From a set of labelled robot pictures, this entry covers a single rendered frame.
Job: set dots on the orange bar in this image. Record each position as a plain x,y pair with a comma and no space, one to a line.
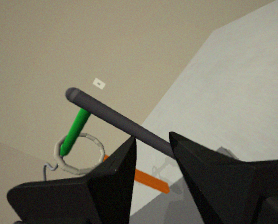
139,176

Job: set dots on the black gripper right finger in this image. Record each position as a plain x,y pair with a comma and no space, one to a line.
225,190

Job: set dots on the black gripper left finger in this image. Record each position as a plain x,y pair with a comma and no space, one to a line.
103,195

